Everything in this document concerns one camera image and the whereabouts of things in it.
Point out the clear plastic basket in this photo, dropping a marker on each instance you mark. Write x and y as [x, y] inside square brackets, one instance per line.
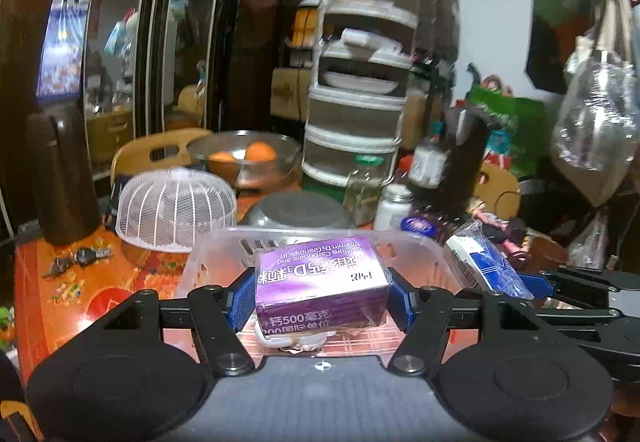
[210, 257]

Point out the tiered mesh food cover rack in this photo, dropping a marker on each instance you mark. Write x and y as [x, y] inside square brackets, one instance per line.
[360, 71]

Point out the black upright container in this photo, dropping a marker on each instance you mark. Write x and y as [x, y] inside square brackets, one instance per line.
[467, 161]

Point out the glass jar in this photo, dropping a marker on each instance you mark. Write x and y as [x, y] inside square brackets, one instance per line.
[362, 194]

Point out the white domed plastic basket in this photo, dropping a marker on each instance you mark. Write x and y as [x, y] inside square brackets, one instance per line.
[172, 209]

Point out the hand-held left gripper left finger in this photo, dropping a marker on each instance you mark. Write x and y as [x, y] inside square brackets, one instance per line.
[241, 304]

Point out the purple medicine box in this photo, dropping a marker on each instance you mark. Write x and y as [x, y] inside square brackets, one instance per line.
[320, 282]

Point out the white plastic bottle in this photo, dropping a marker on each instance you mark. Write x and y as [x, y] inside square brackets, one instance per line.
[392, 209]

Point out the grey upturned metal bowl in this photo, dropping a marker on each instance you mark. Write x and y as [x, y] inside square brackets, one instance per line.
[295, 212]

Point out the hanging green dark bag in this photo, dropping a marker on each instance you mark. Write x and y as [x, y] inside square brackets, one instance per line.
[565, 16]

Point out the dark bottle with label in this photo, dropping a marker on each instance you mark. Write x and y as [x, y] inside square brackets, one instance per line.
[427, 164]

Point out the blue white packet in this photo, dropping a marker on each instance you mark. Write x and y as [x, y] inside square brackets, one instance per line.
[482, 259]

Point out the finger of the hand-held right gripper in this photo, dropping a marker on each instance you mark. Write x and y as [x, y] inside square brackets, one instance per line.
[536, 285]
[590, 329]

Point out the orange fruit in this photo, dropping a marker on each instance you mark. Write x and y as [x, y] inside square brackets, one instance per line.
[261, 151]

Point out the bunch of keys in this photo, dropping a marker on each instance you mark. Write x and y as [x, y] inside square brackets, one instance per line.
[80, 259]

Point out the orange printed tablecloth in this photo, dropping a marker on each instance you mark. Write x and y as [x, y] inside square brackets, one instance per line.
[75, 302]

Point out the cardboard box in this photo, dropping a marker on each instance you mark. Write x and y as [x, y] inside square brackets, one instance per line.
[290, 94]

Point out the hanging clear plastic bag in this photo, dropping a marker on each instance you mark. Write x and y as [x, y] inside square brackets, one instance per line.
[597, 131]

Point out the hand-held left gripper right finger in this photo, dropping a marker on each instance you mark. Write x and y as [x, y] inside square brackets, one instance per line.
[401, 306]

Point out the blue round lid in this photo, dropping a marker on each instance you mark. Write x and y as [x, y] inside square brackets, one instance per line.
[417, 226]

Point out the green shopping bag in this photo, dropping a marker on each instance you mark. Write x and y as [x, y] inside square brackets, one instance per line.
[510, 121]

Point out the dark brown thermos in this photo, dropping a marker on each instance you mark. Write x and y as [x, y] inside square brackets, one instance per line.
[62, 171]

